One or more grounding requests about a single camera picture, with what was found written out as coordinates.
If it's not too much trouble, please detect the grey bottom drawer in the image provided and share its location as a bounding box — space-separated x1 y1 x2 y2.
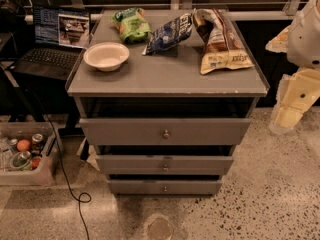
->
108 180 222 195

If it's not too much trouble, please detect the grey drawer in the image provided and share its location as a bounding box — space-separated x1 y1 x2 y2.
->
96 155 233 175
80 118 250 146
108 180 222 195

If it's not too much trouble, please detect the grey drawer cabinet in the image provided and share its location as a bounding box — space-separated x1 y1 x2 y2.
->
65 7 270 196

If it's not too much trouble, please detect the grey middle drawer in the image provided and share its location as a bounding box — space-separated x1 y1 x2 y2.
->
96 155 233 175

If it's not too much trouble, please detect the grey top drawer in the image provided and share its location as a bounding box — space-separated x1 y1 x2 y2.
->
80 118 250 146

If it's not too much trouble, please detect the brown and cream chip bag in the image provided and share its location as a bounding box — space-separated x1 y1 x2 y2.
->
193 9 253 75

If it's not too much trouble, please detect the blue chip bag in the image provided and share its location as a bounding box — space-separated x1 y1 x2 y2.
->
142 13 192 55

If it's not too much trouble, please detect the green chip bag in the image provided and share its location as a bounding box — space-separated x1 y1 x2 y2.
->
111 7 151 43

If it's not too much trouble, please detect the white bowl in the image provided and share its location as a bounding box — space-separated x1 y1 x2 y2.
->
83 42 130 72

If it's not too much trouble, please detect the black laptop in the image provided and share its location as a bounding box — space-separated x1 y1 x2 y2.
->
14 5 91 80

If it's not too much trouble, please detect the clear plastic storage bin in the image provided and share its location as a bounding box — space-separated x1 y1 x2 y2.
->
0 122 63 185

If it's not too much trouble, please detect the dark soda can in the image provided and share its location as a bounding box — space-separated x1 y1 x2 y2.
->
31 133 44 151

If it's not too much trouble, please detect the red round fruit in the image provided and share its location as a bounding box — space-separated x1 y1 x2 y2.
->
30 157 41 170

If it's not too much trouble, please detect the orange fruit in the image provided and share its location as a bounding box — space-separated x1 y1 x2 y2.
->
17 139 31 151

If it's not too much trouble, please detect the green tin can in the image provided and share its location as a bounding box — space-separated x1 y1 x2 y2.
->
10 151 31 170

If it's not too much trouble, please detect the black cable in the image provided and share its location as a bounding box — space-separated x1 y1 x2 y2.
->
39 97 93 240

